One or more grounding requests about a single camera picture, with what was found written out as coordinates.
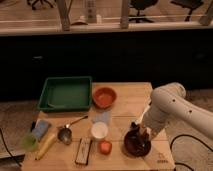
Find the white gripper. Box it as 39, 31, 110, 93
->
131, 105, 150, 141

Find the dark grapes bunch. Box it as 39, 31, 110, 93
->
135, 131, 146, 144

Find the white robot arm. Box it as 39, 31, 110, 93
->
137, 82, 213, 140

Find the dark purple bowl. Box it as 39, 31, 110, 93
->
124, 130, 151, 157

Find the orange bowl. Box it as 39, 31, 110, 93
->
93, 87, 117, 109

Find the red orange fruit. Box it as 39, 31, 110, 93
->
99, 140, 112, 155

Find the white cup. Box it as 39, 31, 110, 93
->
91, 122, 108, 140

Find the metal ladle spoon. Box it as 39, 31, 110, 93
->
57, 116, 87, 145

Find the green plastic tray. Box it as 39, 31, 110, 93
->
38, 76, 92, 113

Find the yellow banana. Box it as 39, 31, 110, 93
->
35, 134, 56, 160

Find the blue sponge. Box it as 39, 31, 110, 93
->
32, 120, 51, 141

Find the green plastic cup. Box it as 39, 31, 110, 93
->
21, 133, 38, 151

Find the office chair centre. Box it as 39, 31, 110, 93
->
129, 0, 158, 23

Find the office chair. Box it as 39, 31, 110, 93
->
26, 0, 54, 10
171, 0, 204, 22
129, 0, 158, 23

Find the office chair right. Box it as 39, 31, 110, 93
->
171, 0, 204, 22

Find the office chair left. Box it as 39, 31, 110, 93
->
26, 0, 54, 10

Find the black cable right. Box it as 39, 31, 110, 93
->
169, 133, 213, 171

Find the black cable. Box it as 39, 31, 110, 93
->
169, 133, 213, 171
0, 128, 23, 168

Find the black cable left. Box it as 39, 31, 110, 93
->
0, 128, 23, 168

